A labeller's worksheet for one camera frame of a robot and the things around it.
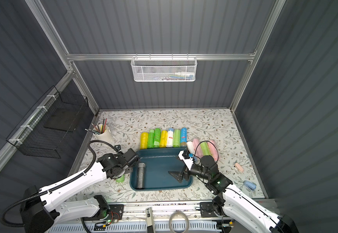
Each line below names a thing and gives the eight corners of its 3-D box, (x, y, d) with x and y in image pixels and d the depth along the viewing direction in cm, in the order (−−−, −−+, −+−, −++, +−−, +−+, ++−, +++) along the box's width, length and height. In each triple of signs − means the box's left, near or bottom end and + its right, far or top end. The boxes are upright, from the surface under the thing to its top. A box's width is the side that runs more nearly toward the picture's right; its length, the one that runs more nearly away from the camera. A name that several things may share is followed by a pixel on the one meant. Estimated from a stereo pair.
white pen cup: (98, 144, 102) (91, 134, 93) (102, 134, 108) (95, 124, 98) (111, 144, 102) (104, 134, 93) (114, 134, 108) (108, 124, 98)
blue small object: (242, 184, 84) (243, 183, 82) (244, 179, 86) (245, 178, 84) (253, 191, 82) (255, 190, 80) (255, 186, 83) (257, 185, 82)
